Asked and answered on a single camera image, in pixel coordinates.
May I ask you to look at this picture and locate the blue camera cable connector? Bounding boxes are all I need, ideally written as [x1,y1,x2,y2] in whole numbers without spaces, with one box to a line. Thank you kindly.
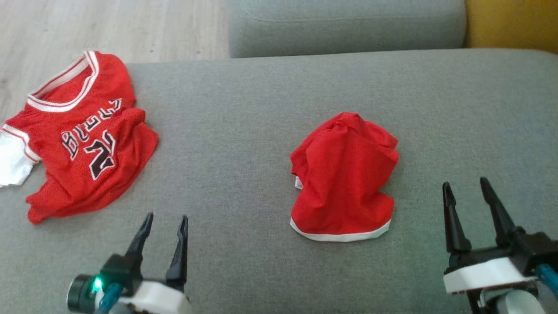
[97,283,123,314]
[535,264,558,294]

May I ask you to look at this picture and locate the red shorts with white trim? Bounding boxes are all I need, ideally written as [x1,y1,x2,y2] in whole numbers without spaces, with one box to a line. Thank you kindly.
[289,112,401,243]

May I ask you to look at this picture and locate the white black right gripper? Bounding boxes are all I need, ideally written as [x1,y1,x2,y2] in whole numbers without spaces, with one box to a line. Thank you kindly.
[442,177,539,314]

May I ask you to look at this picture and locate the wide yellow sofa backrest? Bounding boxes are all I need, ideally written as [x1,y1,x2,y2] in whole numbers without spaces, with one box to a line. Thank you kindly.
[464,0,558,55]

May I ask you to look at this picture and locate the large grey sofa seat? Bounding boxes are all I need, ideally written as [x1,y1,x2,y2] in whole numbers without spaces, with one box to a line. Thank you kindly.
[0,48,558,314]

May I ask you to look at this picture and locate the red Bulls basketball jersey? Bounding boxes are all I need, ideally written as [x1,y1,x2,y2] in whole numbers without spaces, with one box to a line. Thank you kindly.
[0,50,160,225]

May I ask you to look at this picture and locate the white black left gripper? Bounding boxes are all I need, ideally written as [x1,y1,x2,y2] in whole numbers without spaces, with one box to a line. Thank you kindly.
[119,212,192,314]

